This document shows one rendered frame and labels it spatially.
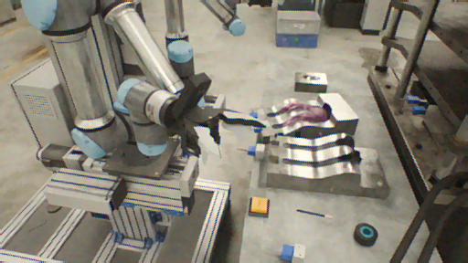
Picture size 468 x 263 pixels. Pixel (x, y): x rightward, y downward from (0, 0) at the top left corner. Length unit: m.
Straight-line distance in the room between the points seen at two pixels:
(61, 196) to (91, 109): 0.45
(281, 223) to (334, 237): 0.20
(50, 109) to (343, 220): 1.25
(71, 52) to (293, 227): 0.95
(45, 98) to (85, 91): 0.50
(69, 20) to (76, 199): 0.67
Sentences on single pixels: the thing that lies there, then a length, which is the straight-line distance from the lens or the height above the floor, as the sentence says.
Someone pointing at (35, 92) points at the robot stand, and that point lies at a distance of 1.46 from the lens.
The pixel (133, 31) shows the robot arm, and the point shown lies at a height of 1.54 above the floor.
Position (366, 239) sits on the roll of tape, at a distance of 1.28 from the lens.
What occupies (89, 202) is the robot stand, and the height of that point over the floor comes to 0.93.
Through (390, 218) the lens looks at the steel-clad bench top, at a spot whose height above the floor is 0.80.
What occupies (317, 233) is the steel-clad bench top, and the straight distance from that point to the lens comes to 1.29.
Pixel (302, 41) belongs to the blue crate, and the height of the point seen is 0.10.
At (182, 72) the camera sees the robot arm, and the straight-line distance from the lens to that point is 1.51.
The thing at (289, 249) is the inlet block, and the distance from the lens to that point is 1.18.
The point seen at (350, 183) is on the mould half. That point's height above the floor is 0.88.
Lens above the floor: 1.82
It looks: 37 degrees down
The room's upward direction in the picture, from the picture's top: straight up
